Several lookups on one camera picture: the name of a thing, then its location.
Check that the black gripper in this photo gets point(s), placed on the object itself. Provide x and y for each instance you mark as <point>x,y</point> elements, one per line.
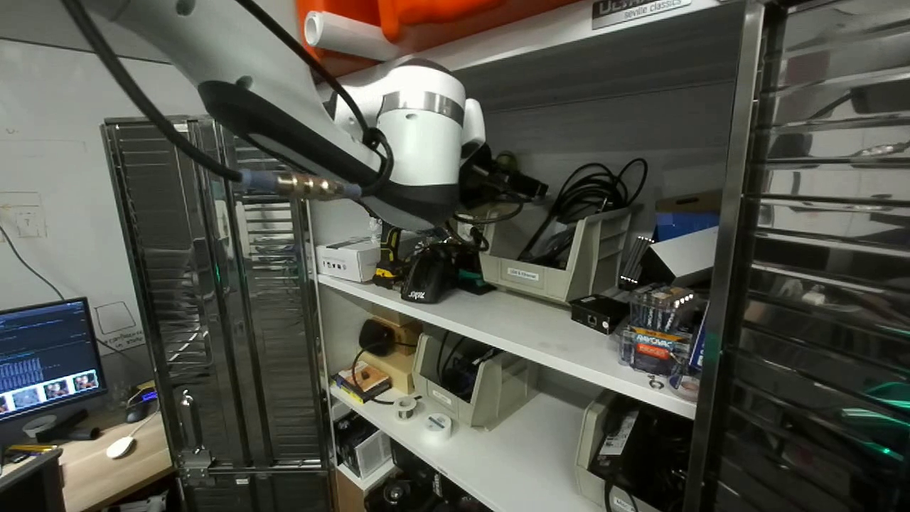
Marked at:
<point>493,186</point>

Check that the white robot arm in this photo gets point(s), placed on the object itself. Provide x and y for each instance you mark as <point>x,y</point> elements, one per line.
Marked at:
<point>428,122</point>

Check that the white metal shelf unit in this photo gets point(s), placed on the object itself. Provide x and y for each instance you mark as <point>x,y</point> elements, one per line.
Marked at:
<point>529,329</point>

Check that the small black box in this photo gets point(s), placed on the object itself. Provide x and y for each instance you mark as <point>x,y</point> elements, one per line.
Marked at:
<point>599,313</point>

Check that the white box with printed icons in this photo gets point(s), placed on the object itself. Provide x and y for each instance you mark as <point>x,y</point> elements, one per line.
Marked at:
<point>344,260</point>

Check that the blue box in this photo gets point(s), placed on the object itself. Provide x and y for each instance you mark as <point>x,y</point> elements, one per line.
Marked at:
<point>684,225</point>

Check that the large tan cardboard box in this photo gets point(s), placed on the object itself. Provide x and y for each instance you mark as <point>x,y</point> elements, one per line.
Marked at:
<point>408,364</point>

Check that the white flat box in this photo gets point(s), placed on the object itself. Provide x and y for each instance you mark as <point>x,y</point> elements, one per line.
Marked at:
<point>685,256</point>

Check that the clear box of small items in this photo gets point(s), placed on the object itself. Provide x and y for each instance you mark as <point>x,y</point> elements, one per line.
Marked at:
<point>657,336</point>

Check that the black battery charger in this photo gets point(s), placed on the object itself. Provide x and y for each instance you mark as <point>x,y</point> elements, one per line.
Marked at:
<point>428,273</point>

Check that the yellow black power drill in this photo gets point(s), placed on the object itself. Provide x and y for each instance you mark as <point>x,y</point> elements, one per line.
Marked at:
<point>388,256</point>

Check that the black round device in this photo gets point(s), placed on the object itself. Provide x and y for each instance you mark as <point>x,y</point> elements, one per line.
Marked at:
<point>380,336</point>

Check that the white rolled tube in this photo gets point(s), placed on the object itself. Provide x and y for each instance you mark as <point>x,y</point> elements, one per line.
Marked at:
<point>351,31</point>

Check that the white electronic device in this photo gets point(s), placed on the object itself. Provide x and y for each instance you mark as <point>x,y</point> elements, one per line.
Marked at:
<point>493,398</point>

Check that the small white tape roll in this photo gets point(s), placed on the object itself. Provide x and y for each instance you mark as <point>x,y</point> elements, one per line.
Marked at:
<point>404,408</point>

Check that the orange printed card pack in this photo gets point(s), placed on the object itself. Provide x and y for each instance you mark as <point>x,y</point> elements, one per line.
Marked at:
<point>358,385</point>

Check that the white plastic tray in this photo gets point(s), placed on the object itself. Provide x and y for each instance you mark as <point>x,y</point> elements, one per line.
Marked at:
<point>365,449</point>

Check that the small black desk device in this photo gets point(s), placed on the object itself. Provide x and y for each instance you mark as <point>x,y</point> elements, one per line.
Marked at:
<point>141,403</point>

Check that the white computer mouse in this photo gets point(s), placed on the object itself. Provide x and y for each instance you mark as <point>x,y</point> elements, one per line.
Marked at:
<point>119,447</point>

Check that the computer monitor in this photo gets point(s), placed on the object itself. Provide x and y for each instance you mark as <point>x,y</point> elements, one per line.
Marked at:
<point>47,357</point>

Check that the wooden desk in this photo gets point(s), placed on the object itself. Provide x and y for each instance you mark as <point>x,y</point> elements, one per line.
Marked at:
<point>102,479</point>

